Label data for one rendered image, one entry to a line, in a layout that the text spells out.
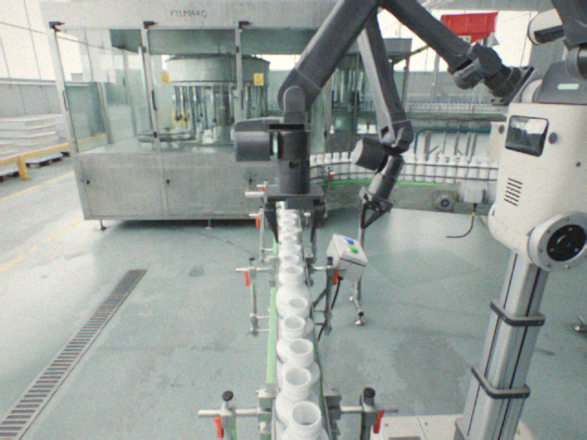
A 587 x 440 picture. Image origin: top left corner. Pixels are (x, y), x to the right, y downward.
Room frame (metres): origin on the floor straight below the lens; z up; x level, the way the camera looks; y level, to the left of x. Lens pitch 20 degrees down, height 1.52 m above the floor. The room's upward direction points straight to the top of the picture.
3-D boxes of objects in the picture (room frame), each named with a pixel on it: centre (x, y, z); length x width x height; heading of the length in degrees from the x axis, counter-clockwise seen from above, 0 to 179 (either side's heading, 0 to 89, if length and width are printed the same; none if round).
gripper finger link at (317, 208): (0.61, -0.02, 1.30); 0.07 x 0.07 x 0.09; 2
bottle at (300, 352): (0.43, -0.01, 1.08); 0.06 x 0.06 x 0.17
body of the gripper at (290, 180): (0.61, 0.00, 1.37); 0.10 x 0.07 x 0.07; 92
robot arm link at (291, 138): (0.61, 0.01, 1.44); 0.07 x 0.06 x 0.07; 93
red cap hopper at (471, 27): (7.06, -3.04, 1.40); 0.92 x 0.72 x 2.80; 74
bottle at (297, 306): (0.55, -0.01, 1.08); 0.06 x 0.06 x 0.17
